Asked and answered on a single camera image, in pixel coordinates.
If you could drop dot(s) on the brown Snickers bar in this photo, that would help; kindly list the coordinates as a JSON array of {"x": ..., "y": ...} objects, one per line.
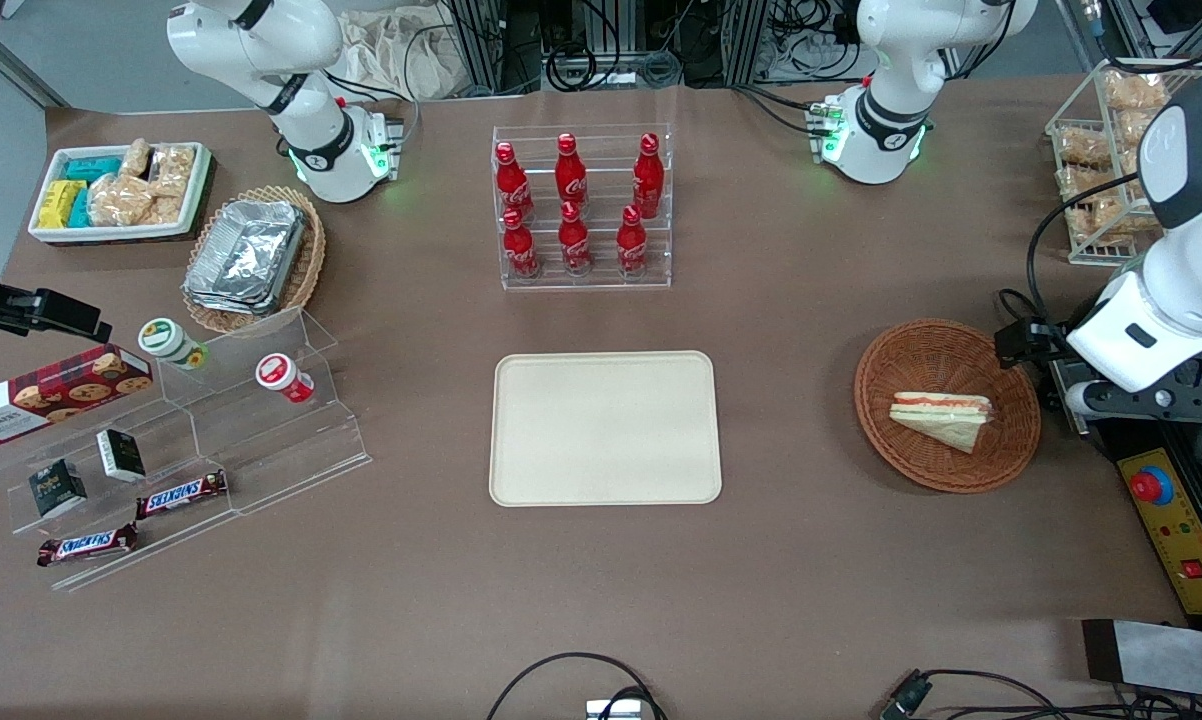
[
  {"x": 181, "y": 495},
  {"x": 86, "y": 545}
]

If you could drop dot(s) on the red lid yogurt cup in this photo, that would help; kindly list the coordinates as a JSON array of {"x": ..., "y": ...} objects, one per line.
[{"x": 283, "y": 377}]

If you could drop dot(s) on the clear acrylic stepped shelf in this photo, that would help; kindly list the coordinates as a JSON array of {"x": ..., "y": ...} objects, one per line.
[{"x": 261, "y": 450}]

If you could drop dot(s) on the stack of foil containers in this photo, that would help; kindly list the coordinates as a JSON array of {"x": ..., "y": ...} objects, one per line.
[{"x": 246, "y": 255}]

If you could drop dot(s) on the small black box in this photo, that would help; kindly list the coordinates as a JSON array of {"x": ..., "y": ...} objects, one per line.
[
  {"x": 121, "y": 455},
  {"x": 57, "y": 488}
]

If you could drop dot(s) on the silver connector block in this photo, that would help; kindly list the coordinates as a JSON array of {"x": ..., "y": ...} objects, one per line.
[{"x": 613, "y": 710}]

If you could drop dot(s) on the clear acrylic bottle rack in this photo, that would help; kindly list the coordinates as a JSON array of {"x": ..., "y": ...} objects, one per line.
[{"x": 601, "y": 285}]

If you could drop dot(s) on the bagged fried snack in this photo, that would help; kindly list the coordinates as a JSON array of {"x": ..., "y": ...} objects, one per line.
[
  {"x": 1133, "y": 90},
  {"x": 1096, "y": 183},
  {"x": 1111, "y": 220},
  {"x": 1083, "y": 145}
]

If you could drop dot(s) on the clear rice cracker bag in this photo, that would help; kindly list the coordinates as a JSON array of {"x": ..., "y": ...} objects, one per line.
[
  {"x": 166, "y": 210},
  {"x": 174, "y": 170},
  {"x": 136, "y": 158},
  {"x": 119, "y": 200}
]

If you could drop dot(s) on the oval light wicker basket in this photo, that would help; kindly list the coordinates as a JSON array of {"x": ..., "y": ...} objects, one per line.
[{"x": 311, "y": 255}]

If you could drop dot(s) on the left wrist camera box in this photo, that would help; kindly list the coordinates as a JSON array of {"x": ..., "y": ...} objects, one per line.
[{"x": 1023, "y": 342}]

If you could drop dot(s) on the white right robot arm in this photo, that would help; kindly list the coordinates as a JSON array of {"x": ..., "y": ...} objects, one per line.
[{"x": 331, "y": 160}]

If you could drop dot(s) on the yellow emergency stop box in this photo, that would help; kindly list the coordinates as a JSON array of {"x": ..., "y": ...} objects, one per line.
[{"x": 1186, "y": 540}]

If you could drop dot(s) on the red tartan cookie box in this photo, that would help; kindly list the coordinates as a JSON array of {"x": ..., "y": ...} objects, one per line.
[{"x": 51, "y": 395}]

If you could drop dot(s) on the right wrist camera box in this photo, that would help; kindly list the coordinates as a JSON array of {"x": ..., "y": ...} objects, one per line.
[{"x": 61, "y": 313}]

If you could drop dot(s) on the round brown wicker basket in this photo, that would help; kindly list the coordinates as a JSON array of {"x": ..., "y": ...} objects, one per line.
[{"x": 931, "y": 355}]

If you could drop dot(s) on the red cola bottle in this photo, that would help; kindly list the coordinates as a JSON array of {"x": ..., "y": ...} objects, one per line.
[
  {"x": 513, "y": 185},
  {"x": 631, "y": 248},
  {"x": 574, "y": 245},
  {"x": 570, "y": 175},
  {"x": 521, "y": 250},
  {"x": 648, "y": 180}
]

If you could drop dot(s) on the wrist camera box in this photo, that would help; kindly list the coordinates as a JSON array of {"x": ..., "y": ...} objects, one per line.
[
  {"x": 61, "y": 313},
  {"x": 1023, "y": 342}
]

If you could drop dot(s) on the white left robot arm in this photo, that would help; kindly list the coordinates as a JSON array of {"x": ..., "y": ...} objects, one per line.
[{"x": 1186, "y": 270}]

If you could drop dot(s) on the white rectangular snack tray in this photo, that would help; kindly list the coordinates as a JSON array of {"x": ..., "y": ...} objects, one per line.
[{"x": 111, "y": 233}]

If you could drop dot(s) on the triangle sandwich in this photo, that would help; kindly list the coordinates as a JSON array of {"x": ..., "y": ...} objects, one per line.
[{"x": 946, "y": 420}]

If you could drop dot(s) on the beige cloth bag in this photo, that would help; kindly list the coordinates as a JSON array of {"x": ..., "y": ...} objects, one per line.
[{"x": 401, "y": 55}]

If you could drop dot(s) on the yellow snack packet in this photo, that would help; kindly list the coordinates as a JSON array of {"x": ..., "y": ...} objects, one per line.
[{"x": 58, "y": 203}]

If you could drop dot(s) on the green lid yogurt cup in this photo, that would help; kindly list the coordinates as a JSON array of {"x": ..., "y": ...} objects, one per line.
[{"x": 169, "y": 341}]

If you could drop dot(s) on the grey and black strip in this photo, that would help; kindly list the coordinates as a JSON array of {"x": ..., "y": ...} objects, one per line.
[{"x": 1171, "y": 660}]

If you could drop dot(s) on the cream plastic serving tray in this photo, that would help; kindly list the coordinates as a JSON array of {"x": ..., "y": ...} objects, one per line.
[{"x": 606, "y": 430}]

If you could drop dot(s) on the teal snack packet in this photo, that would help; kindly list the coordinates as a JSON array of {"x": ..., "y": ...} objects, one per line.
[
  {"x": 80, "y": 208},
  {"x": 93, "y": 168}
]

